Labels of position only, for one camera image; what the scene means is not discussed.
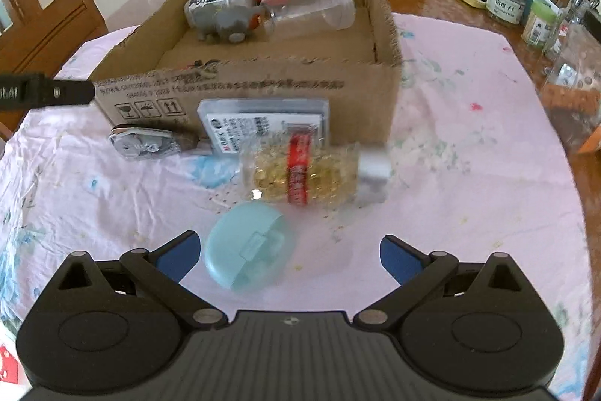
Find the green lid jar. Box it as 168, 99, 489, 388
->
521, 0, 561, 49

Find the wooden chair far left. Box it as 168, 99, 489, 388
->
1, 0, 108, 138

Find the open cardboard box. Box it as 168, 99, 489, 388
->
90, 0, 401, 144

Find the grey elephant toy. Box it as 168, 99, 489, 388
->
192, 5, 265, 44

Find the clear plastic jar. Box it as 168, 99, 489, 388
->
261, 0, 356, 39

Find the glass jar black lid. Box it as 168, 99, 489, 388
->
486, 0, 527, 26

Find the large clear snack jar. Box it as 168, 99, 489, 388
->
539, 15, 600, 155

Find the light blue round case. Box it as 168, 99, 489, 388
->
202, 201, 296, 293

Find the pink floral tablecloth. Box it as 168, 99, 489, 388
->
1, 14, 593, 400

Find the capsule bottle silver lid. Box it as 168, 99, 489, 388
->
239, 132, 392, 207

